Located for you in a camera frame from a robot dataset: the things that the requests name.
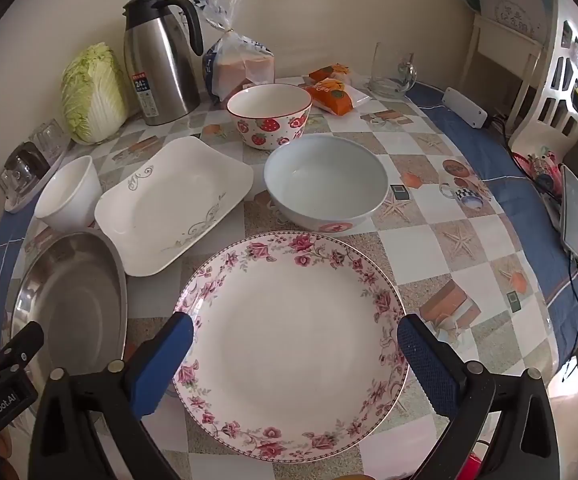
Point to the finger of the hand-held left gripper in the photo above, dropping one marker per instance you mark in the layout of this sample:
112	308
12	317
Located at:
21	347

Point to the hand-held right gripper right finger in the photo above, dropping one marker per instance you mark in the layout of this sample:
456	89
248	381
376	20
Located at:
426	360

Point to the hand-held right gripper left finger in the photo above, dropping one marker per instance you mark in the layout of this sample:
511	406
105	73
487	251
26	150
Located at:
164	360

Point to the stainless steel basin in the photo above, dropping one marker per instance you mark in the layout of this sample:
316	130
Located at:
69	290

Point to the floral rimmed white plate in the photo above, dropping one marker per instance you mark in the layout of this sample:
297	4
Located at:
289	340

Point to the small white bowl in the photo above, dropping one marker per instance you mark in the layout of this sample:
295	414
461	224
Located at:
66	200

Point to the white rectangular plate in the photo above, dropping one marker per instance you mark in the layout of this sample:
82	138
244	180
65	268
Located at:
169	200

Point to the large pale blue bowl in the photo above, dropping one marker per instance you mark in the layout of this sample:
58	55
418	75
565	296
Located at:
319	175

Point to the strawberry print bowl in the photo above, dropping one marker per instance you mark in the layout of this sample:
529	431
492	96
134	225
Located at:
269	130

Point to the checked printed tablecloth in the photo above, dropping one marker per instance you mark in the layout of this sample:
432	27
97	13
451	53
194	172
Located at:
419	260

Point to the smartphone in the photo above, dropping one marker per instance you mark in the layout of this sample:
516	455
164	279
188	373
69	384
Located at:
571	210

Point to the clear glass cup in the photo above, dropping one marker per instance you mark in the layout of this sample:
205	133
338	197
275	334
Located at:
49	135

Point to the colourful patterned box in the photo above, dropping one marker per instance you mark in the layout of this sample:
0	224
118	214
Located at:
546	172

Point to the white slotted chair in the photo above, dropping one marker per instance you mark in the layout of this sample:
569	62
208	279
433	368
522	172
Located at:
534	130

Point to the white power box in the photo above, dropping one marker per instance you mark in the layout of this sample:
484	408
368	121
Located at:
461	107

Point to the napa cabbage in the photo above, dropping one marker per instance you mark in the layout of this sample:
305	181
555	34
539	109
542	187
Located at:
94	95

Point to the clear glass mug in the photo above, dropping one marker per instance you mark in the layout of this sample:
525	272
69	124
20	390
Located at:
384	85

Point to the orange snack packet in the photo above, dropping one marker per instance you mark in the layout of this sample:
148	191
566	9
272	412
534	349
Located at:
334	97
326	72

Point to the stainless steel thermos jug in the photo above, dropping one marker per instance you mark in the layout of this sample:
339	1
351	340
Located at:
159	65

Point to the bagged sliced bread loaf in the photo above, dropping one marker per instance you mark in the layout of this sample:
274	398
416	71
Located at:
239	67

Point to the pale printed bag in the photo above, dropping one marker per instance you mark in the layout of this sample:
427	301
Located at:
514	0

